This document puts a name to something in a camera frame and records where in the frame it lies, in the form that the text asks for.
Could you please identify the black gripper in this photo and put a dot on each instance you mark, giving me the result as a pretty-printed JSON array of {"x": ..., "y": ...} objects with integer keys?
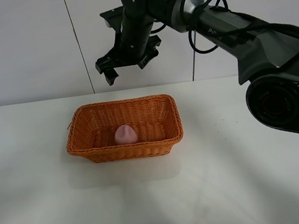
[{"x": 133, "y": 45}]

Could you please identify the pink peach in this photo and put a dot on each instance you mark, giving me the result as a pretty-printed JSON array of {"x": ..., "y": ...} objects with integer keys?
[{"x": 125, "y": 135}]

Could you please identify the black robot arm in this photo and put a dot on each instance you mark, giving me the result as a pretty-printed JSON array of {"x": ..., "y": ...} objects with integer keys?
[{"x": 267, "y": 53}]

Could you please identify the orange wicker basket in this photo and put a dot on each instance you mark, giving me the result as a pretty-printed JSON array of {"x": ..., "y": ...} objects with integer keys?
[{"x": 155, "y": 119}]

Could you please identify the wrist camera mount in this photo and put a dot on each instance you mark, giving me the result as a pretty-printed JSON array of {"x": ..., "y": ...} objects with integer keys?
[{"x": 113, "y": 17}]

